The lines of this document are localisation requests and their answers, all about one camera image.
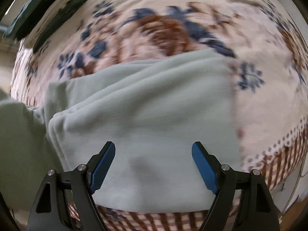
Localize floral fleece bed blanket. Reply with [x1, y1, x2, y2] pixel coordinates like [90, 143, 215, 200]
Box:
[1, 0, 307, 230]

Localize light green fleece pant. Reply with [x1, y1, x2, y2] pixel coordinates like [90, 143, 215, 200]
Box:
[1, 49, 240, 213]

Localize dark green velvet pillow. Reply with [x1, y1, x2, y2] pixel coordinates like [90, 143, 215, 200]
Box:
[3, 0, 91, 53]

